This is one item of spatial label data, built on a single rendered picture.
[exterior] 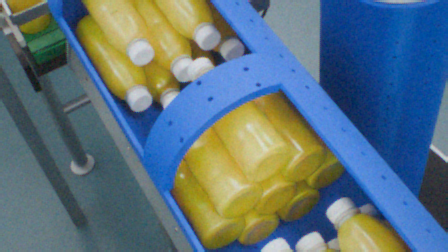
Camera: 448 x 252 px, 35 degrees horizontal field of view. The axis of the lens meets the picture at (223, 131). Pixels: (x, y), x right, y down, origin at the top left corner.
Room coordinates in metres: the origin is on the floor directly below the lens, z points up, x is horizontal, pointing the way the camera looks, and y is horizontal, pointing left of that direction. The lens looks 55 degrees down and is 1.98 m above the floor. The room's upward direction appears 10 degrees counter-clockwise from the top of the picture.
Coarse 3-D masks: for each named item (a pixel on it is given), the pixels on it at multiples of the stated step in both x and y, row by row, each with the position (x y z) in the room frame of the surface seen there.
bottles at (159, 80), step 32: (96, 32) 0.88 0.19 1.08; (160, 32) 0.84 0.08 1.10; (224, 32) 0.83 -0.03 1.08; (96, 64) 0.83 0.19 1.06; (128, 64) 0.80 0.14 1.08; (160, 64) 0.80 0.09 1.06; (128, 96) 0.75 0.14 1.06; (160, 96) 0.78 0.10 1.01; (192, 192) 0.53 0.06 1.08; (288, 192) 0.51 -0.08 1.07; (192, 224) 0.49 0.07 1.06; (224, 224) 0.47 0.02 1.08; (256, 224) 0.49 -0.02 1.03
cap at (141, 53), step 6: (138, 42) 0.80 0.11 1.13; (144, 42) 0.80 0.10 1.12; (132, 48) 0.79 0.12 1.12; (138, 48) 0.79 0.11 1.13; (144, 48) 0.79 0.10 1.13; (150, 48) 0.79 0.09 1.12; (132, 54) 0.78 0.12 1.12; (138, 54) 0.78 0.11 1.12; (144, 54) 0.78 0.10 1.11; (150, 54) 0.79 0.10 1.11; (132, 60) 0.78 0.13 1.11; (138, 60) 0.78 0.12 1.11; (144, 60) 0.78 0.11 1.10; (150, 60) 0.79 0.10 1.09
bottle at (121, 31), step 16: (96, 0) 0.90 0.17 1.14; (112, 0) 0.89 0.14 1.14; (128, 0) 0.89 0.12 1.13; (96, 16) 0.88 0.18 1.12; (112, 16) 0.85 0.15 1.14; (128, 16) 0.85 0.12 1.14; (112, 32) 0.83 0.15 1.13; (128, 32) 0.82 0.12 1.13; (144, 32) 0.82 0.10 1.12; (128, 48) 0.80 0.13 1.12
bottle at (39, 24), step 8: (8, 0) 1.09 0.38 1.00; (16, 0) 1.09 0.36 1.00; (24, 0) 1.09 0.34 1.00; (32, 0) 1.09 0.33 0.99; (40, 0) 1.11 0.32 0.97; (16, 8) 1.09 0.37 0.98; (24, 8) 1.09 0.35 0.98; (48, 16) 1.11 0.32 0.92; (24, 24) 1.09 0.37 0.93; (32, 24) 1.09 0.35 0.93; (40, 24) 1.09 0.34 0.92; (48, 24) 1.10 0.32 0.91; (24, 32) 1.09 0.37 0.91; (32, 32) 1.09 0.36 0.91
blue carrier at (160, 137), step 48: (48, 0) 0.94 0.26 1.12; (240, 0) 0.79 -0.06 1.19; (192, 96) 0.59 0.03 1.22; (240, 96) 0.57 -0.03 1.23; (288, 96) 0.57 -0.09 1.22; (144, 144) 0.67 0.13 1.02; (192, 144) 0.54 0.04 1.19; (336, 144) 0.48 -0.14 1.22; (336, 192) 0.53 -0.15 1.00; (384, 192) 0.41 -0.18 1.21; (192, 240) 0.44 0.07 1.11; (288, 240) 0.49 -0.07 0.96; (432, 240) 0.34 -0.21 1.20
